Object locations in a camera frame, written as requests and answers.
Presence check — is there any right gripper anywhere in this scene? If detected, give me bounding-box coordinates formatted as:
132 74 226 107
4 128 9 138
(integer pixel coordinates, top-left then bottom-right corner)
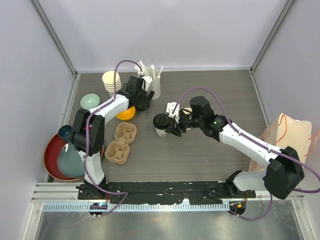
165 111 204 137

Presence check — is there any black lid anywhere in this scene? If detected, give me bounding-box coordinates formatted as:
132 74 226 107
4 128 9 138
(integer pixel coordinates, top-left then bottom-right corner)
153 113 172 130

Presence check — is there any paper coffee cup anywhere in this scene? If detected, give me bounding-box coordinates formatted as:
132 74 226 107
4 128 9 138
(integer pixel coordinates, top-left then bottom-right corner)
180 107 192 131
154 125 168 137

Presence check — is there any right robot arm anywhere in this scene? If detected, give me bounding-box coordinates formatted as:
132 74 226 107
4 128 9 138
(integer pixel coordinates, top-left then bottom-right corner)
165 96 305 200

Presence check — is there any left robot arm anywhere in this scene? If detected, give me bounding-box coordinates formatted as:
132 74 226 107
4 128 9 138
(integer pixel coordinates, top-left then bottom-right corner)
70 76 155 200

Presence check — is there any stack of black lids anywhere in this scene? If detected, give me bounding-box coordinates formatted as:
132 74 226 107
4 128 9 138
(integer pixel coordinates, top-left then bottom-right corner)
135 104 150 112

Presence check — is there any white straw holder cup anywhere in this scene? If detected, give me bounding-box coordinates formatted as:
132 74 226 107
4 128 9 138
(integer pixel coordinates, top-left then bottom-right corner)
147 67 161 100

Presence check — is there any orange bowl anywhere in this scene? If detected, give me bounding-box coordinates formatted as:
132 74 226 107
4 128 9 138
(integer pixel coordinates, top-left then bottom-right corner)
116 106 136 122

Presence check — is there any stack of paper cups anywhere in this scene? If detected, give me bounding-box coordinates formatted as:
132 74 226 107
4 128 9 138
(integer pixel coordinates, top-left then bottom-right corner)
101 70 122 97

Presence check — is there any pale green bowl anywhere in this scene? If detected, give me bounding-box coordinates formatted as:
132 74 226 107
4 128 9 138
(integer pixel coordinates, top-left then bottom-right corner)
80 93 100 110

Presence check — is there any cardboard cup carrier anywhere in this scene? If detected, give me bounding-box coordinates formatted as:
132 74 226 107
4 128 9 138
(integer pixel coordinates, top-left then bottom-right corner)
105 122 138 165

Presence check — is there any dark blue mug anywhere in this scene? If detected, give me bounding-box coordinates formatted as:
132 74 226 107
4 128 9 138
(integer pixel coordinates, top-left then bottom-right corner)
58 125 73 138

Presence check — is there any blue-grey plate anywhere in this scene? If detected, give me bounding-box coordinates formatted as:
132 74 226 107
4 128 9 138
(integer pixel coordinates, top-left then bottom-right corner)
57 142 85 179

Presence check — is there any red round tray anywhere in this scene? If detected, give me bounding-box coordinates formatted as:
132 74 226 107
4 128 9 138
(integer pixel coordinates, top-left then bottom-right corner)
42 132 104 182

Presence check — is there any brown paper bag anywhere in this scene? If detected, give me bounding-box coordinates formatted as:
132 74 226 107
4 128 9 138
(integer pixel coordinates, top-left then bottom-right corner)
258 113 312 163

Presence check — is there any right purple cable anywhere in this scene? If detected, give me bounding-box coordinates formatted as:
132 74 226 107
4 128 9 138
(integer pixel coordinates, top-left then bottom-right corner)
172 87 320 222

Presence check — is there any purple cable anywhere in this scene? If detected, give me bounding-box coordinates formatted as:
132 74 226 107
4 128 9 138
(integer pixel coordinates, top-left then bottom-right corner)
82 59 144 220
172 87 320 222

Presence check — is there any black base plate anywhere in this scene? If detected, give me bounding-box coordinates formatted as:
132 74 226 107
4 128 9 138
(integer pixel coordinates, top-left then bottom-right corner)
76 181 256 205

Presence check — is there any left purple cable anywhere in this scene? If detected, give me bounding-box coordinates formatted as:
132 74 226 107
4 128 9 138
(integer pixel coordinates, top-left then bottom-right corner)
82 59 144 220

